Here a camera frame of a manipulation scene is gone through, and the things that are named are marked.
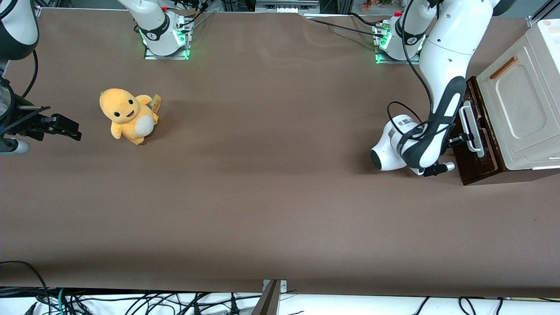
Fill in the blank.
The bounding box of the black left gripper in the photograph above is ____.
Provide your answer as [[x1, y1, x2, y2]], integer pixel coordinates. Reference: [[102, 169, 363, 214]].
[[446, 134, 476, 149]]

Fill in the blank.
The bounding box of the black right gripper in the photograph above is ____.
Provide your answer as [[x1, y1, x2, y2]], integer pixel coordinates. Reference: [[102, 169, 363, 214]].
[[0, 105, 83, 142]]

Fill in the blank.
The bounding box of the dark brown wooden drawer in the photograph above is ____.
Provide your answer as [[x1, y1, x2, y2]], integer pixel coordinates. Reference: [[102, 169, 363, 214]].
[[450, 76, 511, 186]]

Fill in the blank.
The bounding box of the white drawer handle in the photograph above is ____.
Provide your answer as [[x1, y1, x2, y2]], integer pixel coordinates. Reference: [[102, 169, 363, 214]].
[[458, 101, 486, 158]]

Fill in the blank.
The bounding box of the yellow plush toy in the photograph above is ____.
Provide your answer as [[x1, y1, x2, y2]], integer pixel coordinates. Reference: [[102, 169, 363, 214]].
[[99, 88, 161, 146]]

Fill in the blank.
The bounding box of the white toaster oven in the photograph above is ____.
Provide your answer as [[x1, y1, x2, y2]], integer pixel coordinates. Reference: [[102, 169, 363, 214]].
[[476, 18, 560, 171]]

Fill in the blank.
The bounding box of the small brown wooden bar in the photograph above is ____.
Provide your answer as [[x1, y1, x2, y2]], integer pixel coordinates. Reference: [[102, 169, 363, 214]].
[[490, 57, 519, 80]]

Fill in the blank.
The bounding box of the brown table cover sheet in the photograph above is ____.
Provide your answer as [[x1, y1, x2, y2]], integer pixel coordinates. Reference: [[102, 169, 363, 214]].
[[0, 8, 560, 299]]

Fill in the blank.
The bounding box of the dark diagonal bar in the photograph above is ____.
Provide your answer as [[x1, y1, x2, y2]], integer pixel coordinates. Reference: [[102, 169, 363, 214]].
[[251, 280, 281, 315]]

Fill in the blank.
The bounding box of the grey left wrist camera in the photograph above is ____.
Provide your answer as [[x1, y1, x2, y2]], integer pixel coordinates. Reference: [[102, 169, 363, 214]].
[[423, 162, 455, 177]]

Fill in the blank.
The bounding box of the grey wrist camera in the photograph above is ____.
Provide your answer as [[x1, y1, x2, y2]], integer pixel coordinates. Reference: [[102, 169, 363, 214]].
[[0, 138, 30, 156], [423, 162, 455, 177]]

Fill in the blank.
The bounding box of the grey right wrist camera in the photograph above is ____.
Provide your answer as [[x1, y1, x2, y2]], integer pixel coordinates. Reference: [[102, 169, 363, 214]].
[[0, 138, 30, 156]]

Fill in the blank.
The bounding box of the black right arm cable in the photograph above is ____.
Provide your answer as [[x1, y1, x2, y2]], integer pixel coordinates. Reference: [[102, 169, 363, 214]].
[[21, 49, 39, 100]]

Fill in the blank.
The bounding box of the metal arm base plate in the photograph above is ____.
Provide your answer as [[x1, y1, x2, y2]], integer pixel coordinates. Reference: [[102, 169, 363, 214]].
[[143, 42, 192, 60], [374, 22, 421, 65]]

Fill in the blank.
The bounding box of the aluminium frame profile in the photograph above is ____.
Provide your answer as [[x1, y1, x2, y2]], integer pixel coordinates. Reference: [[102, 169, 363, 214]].
[[526, 0, 560, 28]]

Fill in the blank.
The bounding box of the black looping cable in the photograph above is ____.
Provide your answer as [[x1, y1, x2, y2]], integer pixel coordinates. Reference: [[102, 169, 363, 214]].
[[0, 261, 49, 315]]

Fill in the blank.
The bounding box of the grey metal rail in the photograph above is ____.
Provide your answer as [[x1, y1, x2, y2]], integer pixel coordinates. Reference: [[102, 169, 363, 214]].
[[255, 0, 321, 14]]

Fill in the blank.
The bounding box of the silver metal bracket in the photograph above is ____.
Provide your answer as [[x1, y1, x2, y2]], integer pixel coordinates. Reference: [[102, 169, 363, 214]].
[[262, 279, 288, 293]]

